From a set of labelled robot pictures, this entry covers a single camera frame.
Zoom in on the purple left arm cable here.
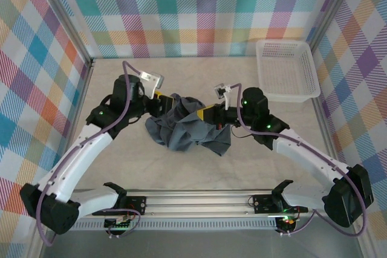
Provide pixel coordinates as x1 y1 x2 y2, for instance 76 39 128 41
35 60 143 247

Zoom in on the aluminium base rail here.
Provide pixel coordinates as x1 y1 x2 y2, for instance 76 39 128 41
72 188 333 218

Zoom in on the grey slotted cable duct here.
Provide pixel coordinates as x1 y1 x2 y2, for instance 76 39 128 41
69 220 279 231

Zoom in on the small electronics board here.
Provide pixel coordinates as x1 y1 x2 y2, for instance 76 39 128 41
104 218 134 231
275 215 299 234

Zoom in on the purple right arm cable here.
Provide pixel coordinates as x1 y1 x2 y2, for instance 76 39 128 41
229 83 369 237

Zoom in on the grey t-shirt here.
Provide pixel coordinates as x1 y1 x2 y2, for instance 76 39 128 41
144 93 232 158

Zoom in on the white plastic mesh basket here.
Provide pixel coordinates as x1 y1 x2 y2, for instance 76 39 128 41
255 39 321 103

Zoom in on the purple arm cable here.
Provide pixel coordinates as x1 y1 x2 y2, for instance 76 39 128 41
35 60 143 247
229 83 369 237

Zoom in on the aluminium frame post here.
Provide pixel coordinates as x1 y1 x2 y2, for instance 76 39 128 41
305 0 363 52
36 0 95 70

